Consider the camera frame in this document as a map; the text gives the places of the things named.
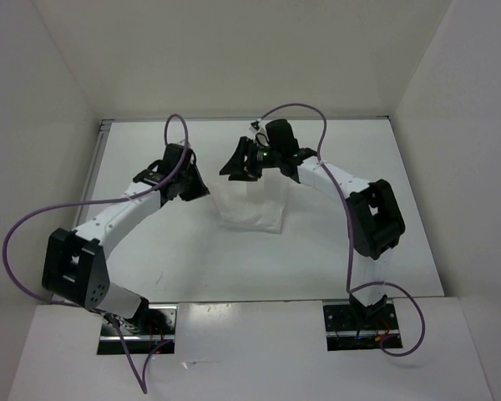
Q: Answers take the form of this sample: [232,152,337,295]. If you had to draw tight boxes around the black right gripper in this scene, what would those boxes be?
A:
[220,135,282,181]

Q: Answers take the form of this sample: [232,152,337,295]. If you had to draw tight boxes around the white pleated skirt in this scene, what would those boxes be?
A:
[210,171,290,234]

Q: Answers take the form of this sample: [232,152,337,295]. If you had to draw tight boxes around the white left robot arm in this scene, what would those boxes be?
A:
[42,144,209,334]

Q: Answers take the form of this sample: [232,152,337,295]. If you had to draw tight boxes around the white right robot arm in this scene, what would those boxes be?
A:
[220,119,406,328]

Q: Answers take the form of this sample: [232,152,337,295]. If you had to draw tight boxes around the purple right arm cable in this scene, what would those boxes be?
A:
[258,103,426,358]

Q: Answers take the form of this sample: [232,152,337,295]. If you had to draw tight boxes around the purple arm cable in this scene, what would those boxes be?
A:
[3,113,193,394]
[258,103,426,358]

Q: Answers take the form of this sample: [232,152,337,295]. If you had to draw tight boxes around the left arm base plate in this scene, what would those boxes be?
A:
[97,304,178,356]

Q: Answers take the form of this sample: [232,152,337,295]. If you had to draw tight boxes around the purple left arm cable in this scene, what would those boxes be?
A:
[3,113,193,394]

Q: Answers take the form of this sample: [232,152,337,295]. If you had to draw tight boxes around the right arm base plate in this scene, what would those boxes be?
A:
[322,301,402,352]

